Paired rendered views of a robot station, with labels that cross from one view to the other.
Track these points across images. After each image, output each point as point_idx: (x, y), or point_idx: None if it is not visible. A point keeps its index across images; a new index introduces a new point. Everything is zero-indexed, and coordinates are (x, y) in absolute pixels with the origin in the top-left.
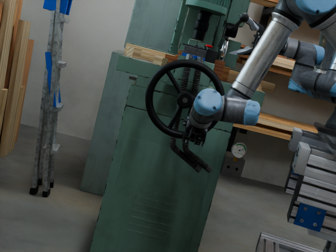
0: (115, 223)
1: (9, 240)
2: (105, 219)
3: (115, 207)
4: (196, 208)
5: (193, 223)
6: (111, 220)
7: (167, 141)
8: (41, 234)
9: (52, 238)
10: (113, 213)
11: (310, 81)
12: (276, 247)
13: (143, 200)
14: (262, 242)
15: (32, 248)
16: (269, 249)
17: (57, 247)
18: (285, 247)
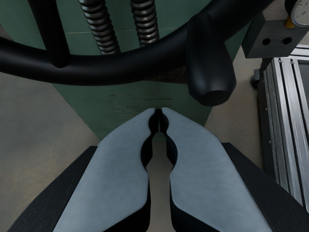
0: (105, 122)
1: (32, 130)
2: (92, 121)
3: (94, 113)
4: None
5: (197, 107)
6: (99, 121)
7: (113, 18)
8: (59, 105)
9: (69, 108)
10: (96, 117)
11: None
12: (296, 72)
13: (123, 103)
14: (278, 68)
15: (53, 135)
16: (289, 82)
17: (74, 121)
18: (304, 61)
